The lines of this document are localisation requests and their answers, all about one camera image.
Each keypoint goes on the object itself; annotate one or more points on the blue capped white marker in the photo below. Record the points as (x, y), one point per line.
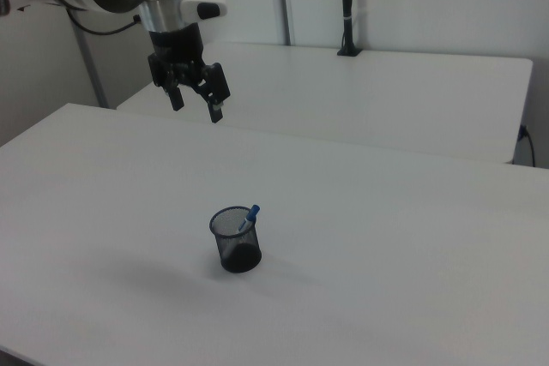
(253, 211)

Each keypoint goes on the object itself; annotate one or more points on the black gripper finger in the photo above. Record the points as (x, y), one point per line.
(214, 87)
(175, 94)

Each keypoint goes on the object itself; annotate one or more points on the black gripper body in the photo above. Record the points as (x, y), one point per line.
(176, 42)

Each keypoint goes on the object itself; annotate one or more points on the white side table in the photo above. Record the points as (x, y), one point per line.
(364, 96)

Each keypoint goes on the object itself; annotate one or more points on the black mesh pen cup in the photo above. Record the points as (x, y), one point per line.
(240, 254)

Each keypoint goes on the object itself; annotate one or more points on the black clamped camera pole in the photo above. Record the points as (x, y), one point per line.
(348, 6)

